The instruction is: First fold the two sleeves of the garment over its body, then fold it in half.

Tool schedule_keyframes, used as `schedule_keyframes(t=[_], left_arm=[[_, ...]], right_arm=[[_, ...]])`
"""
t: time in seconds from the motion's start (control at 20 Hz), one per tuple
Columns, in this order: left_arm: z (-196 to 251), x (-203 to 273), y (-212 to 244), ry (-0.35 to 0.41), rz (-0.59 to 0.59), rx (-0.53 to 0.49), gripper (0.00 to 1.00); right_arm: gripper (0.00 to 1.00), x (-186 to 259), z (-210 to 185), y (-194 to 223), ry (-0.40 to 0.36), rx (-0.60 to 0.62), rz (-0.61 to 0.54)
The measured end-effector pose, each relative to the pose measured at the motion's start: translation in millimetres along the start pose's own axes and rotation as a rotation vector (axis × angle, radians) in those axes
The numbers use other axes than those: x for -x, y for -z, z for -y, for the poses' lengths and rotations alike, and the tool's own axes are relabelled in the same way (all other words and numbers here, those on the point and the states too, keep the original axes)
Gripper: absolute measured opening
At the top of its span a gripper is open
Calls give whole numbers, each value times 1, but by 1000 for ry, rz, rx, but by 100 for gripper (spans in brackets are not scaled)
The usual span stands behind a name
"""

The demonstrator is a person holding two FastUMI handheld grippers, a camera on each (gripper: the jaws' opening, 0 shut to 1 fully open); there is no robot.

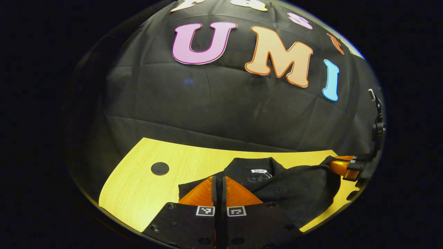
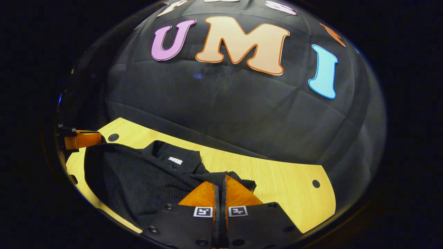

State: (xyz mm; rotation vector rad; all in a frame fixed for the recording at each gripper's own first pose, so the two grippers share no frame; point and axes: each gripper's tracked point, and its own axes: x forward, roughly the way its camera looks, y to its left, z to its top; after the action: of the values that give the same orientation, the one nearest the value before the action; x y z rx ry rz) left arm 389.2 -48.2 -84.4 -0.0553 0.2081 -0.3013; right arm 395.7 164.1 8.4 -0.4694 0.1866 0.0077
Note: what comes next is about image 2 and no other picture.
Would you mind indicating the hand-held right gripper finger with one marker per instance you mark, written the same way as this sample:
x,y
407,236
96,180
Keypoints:
x,y
216,197
223,193

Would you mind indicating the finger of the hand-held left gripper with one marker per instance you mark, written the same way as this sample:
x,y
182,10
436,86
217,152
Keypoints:
x,y
84,139

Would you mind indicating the black jacket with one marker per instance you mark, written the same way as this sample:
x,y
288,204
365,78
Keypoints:
x,y
138,180

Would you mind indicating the black backdrop cloth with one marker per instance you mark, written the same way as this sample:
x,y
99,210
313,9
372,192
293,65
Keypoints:
x,y
221,103

